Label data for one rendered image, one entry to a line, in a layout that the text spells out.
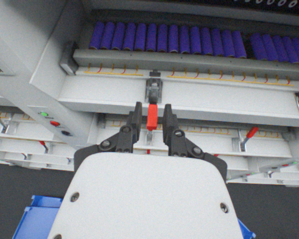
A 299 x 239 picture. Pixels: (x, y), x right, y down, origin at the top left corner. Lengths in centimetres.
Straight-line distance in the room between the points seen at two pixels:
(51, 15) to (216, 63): 26
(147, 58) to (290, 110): 26
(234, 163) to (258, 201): 71
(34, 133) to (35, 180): 86
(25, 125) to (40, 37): 35
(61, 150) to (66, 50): 49
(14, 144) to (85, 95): 63
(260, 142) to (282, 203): 101
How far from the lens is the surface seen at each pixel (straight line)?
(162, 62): 21
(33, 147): 75
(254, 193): 134
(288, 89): 32
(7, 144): 85
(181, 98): 21
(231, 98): 25
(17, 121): 55
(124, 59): 22
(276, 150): 54
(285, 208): 148
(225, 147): 43
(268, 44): 34
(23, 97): 28
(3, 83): 28
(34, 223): 113
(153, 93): 18
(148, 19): 29
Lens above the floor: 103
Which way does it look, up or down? 56 degrees down
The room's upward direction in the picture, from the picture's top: 4 degrees clockwise
